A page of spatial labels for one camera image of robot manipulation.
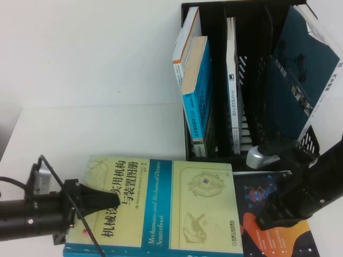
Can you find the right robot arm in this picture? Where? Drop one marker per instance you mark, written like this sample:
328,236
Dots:
329,174

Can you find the yellow and blue hardcover book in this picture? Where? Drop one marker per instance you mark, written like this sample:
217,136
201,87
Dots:
214,214

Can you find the black mesh book stand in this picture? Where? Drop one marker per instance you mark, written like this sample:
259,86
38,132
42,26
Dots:
257,80

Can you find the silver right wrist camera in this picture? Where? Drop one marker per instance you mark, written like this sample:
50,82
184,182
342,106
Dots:
261,158

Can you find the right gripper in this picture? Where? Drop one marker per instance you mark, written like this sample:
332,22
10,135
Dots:
308,192

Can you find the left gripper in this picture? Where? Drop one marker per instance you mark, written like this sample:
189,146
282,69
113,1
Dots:
71,195

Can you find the white book with orange stripe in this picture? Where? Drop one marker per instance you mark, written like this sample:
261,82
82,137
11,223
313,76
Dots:
191,24

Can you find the thin white book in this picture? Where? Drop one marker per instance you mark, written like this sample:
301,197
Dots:
232,67

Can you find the dark book with orange shapes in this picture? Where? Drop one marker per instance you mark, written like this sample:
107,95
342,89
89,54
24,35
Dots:
289,241

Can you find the cyan book with beige pages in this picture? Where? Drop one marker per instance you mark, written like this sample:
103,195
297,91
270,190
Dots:
203,80

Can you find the dark teal book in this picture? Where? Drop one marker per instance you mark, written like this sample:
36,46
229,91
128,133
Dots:
292,88

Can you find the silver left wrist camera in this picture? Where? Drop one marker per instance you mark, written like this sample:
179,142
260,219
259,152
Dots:
43,176

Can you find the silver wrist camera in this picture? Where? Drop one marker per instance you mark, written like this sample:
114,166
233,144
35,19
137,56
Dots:
261,158
43,176

